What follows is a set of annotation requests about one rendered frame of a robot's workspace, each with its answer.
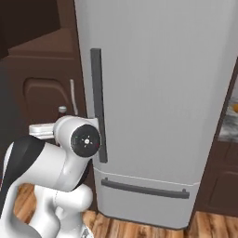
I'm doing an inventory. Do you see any brown cabinet door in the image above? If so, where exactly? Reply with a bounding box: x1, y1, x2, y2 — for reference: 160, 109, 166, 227
0, 55, 88, 147

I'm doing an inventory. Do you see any dark bottle with grey cap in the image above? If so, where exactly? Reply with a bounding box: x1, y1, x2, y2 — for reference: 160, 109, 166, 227
58, 105, 68, 119

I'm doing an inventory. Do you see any brown base cabinet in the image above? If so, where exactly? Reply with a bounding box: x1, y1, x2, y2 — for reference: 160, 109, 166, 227
194, 139, 238, 218

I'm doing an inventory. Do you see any grey fridge door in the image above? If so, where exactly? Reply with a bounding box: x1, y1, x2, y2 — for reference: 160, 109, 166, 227
73, 0, 238, 187

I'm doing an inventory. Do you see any grey fridge drawer front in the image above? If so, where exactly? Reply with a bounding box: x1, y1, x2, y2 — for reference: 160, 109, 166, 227
92, 166, 201, 231

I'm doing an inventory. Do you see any dark grey vertical fridge handle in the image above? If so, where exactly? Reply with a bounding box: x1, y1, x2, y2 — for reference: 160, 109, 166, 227
89, 47, 109, 164

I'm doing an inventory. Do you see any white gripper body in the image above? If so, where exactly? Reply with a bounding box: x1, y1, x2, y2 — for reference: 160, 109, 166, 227
28, 123, 57, 139

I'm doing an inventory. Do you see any dark grey horizontal drawer handle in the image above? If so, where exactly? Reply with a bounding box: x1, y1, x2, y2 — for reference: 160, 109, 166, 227
100, 177, 191, 200

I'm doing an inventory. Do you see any pale cabinet door handle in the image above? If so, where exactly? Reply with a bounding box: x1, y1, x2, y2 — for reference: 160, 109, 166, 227
69, 78, 79, 116

